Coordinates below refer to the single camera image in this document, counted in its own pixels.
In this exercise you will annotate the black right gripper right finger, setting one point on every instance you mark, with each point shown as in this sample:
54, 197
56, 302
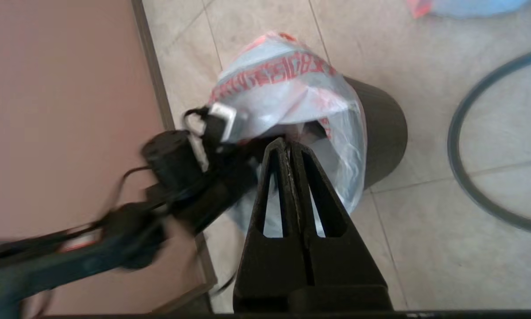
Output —
345, 261

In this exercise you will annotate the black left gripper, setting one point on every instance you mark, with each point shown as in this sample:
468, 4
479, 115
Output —
241, 164

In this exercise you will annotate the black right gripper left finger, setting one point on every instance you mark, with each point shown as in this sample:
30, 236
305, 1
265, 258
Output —
269, 266

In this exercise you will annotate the white bag with red print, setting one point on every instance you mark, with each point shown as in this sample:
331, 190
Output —
283, 93

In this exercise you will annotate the white red bag with rubbish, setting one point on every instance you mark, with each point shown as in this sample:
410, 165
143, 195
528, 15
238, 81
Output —
469, 6

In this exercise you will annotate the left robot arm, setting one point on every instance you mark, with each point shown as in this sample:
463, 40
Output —
70, 257

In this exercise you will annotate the black round trash bin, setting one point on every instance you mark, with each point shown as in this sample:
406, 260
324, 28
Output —
385, 133

